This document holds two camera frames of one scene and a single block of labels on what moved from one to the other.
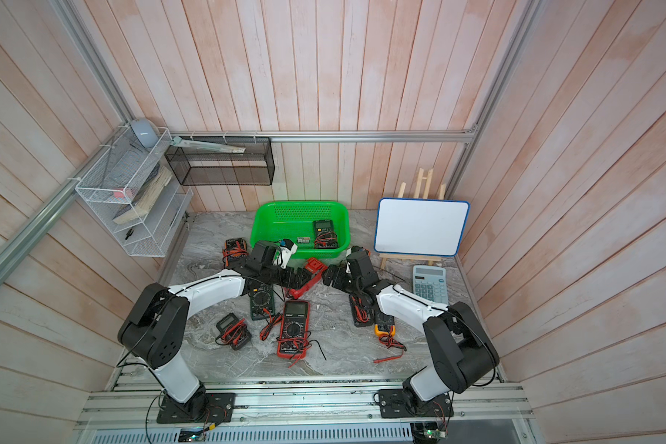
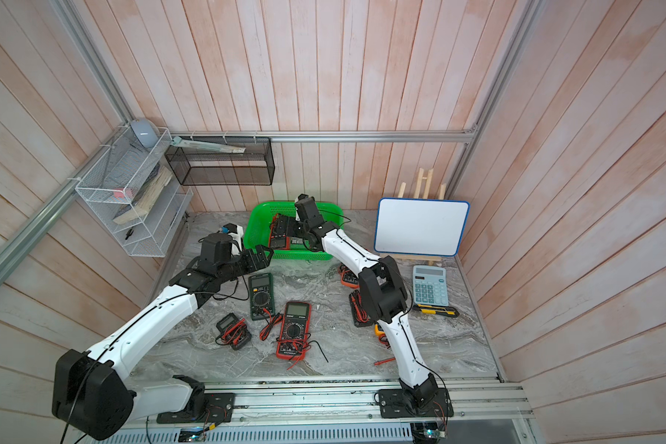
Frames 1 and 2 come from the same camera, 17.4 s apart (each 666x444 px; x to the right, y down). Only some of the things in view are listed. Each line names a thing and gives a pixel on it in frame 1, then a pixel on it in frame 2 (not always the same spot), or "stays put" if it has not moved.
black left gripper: (298, 278) → (252, 265)
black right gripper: (341, 274) → (291, 222)
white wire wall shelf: (136, 188) stays put
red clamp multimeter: (317, 269) → (277, 241)
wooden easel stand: (422, 191) stays put
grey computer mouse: (147, 132) stays put
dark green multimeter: (262, 302) stays put
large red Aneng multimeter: (294, 335) stays put
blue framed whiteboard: (420, 227) stays put
